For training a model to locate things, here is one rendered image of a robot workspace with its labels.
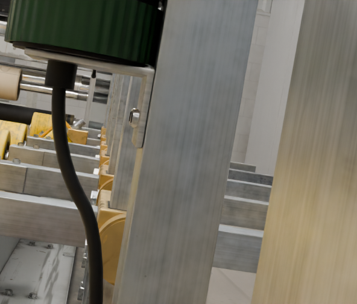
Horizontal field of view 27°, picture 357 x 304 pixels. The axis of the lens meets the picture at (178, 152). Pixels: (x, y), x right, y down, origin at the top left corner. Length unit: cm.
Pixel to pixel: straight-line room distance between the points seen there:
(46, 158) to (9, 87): 179
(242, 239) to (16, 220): 18
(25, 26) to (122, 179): 27
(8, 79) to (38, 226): 230
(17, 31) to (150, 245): 10
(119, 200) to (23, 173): 31
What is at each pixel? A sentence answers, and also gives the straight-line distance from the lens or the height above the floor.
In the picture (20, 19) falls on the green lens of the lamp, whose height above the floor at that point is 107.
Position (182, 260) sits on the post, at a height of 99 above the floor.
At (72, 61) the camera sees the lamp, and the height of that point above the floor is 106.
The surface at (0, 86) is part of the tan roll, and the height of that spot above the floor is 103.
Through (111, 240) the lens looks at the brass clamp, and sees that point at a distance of 52.
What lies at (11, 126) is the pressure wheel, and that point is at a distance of 134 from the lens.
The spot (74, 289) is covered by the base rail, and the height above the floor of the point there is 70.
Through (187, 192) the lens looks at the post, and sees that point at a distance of 29.
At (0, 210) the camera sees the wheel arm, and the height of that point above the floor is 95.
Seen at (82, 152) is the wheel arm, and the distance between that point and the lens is 134.
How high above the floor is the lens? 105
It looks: 3 degrees down
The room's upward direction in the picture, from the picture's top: 10 degrees clockwise
